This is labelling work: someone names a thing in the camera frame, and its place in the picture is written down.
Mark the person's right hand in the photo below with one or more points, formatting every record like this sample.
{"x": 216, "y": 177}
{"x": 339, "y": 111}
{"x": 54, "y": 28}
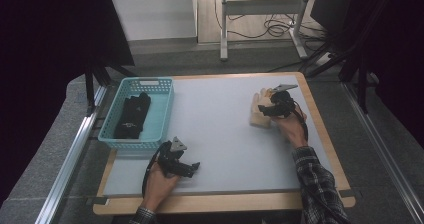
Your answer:
{"x": 293, "y": 129}

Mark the person's left hand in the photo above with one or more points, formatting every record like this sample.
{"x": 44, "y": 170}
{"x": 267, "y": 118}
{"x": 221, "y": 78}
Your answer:
{"x": 156, "y": 189}

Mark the black metal stand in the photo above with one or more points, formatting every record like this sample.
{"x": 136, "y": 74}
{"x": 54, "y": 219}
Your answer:
{"x": 361, "y": 84}
{"x": 89, "y": 87}

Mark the light grey table mat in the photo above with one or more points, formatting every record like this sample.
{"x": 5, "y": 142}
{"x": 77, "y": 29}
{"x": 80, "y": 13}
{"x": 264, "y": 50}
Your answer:
{"x": 220, "y": 134}

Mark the white power strip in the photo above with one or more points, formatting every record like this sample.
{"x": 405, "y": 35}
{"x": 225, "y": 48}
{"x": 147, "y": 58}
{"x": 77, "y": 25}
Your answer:
{"x": 323, "y": 59}

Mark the black curtain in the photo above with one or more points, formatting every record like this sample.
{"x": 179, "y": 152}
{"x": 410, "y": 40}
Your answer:
{"x": 400, "y": 50}
{"x": 40, "y": 50}

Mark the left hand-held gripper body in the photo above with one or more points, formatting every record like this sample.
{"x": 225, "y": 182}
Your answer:
{"x": 168, "y": 157}

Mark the grey table bracket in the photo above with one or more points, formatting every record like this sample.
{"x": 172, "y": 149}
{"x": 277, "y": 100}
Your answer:
{"x": 98, "y": 201}
{"x": 350, "y": 193}

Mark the beige knit glove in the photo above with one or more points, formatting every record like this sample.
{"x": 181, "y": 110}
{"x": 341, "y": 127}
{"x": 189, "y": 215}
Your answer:
{"x": 260, "y": 115}

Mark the white cabinet panel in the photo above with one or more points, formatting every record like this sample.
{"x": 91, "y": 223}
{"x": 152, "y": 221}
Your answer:
{"x": 153, "y": 14}

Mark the aluminium rail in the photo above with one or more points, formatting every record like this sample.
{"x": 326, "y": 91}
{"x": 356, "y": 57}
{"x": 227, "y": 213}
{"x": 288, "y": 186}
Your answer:
{"x": 71, "y": 154}
{"x": 383, "y": 150}

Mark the black glove with white print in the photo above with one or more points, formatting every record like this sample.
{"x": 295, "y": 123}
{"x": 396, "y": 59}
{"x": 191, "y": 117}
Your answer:
{"x": 130, "y": 117}

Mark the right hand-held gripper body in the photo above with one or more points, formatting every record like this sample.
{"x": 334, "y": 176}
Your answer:
{"x": 283, "y": 104}

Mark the turquoise plastic basket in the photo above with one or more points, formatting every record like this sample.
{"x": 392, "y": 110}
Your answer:
{"x": 160, "y": 117}

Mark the white metal desk frame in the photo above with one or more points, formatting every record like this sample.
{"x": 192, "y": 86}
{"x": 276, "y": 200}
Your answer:
{"x": 263, "y": 7}

